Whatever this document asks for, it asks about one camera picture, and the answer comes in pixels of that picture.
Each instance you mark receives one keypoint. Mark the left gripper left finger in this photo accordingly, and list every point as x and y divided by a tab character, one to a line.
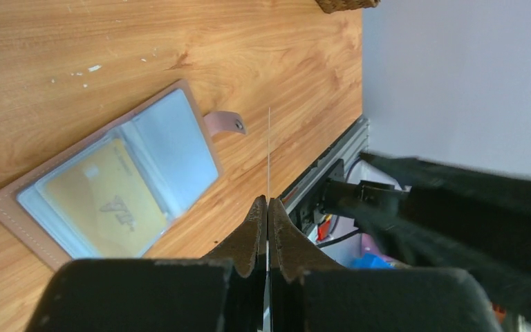
221	291

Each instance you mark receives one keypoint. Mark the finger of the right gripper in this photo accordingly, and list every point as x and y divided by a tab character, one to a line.
463	218

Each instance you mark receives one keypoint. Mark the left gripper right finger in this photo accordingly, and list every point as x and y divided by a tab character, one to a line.
309	291

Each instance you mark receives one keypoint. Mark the gold VIP card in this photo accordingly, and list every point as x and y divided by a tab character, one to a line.
105	201

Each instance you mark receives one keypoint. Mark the pink card holder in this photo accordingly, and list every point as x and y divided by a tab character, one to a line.
169	140

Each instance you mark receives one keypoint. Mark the thin card seen edge-on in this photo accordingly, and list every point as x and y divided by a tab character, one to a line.
268	169

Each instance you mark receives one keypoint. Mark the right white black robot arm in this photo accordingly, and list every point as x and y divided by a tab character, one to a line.
345	199

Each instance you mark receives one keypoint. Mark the blue plastic bin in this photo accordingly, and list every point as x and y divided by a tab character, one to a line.
371	261

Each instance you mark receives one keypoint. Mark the woven brown divided basket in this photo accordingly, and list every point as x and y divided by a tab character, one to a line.
331	6

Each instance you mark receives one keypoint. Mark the slotted aluminium rail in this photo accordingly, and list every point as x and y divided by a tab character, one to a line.
347	148

